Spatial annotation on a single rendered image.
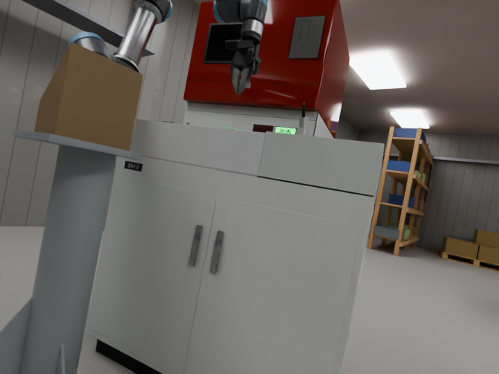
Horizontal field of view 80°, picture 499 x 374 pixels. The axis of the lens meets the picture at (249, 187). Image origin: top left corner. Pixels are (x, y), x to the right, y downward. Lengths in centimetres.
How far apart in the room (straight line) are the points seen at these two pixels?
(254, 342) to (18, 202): 288
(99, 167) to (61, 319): 46
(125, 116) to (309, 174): 60
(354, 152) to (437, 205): 811
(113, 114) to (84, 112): 9
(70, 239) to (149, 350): 51
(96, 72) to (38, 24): 263
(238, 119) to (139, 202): 80
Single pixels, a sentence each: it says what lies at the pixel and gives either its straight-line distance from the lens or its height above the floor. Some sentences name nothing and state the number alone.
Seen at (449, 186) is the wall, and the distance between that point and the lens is 899.
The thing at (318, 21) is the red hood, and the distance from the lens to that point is 175.
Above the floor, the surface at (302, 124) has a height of 107.
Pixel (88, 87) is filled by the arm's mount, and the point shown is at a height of 97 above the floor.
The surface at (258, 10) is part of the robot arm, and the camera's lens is 120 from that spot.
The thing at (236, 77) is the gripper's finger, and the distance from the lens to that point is 112.
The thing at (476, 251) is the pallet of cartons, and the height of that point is 29.
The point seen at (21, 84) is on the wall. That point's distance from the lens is 348.
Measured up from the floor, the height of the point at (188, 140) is 90.
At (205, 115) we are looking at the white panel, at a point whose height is 115.
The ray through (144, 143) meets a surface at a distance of 122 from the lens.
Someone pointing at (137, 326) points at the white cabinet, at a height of 20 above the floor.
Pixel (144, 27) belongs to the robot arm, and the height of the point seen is 132.
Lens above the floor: 79
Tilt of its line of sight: level
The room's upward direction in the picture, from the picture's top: 11 degrees clockwise
